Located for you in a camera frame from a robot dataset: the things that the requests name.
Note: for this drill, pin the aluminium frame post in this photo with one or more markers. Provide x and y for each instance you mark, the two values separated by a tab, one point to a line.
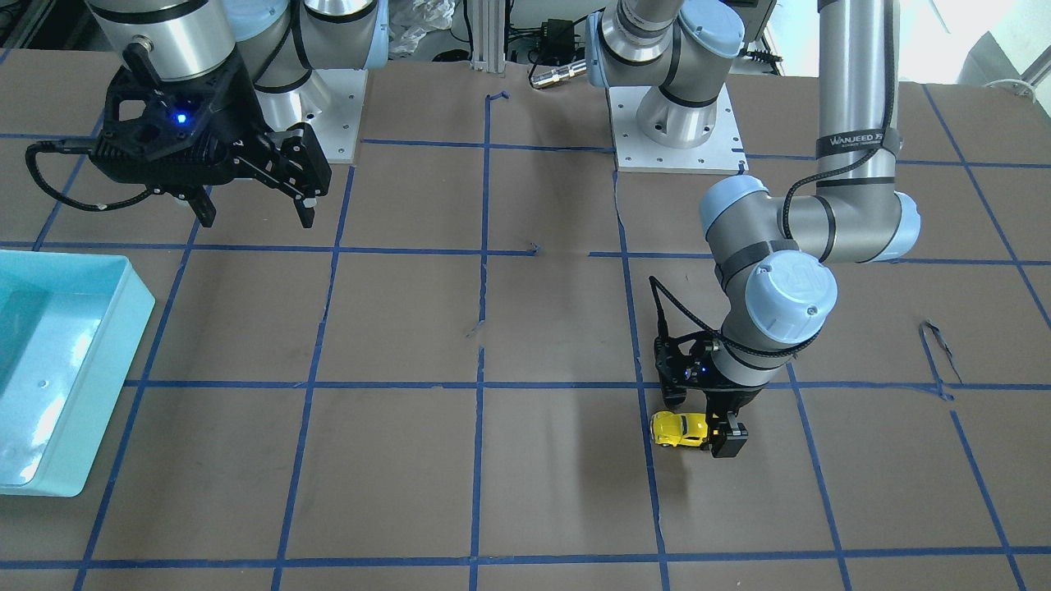
487	35

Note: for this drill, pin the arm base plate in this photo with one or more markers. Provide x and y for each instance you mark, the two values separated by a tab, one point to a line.
652	134
332	101

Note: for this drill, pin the yellow beetle toy car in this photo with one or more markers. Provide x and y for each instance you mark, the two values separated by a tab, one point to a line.
673	429

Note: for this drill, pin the black power adapter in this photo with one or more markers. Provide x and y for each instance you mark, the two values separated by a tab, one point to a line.
557	37

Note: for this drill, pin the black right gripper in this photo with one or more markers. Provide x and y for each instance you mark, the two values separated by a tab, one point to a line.
239	105

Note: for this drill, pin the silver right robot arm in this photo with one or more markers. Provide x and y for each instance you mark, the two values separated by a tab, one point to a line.
281	42

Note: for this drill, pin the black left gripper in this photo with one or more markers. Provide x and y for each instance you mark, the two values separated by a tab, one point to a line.
741	397

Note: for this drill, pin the turquoise plastic bin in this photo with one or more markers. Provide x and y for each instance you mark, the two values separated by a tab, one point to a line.
70	327

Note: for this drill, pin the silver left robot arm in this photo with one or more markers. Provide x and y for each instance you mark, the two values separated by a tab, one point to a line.
771	254

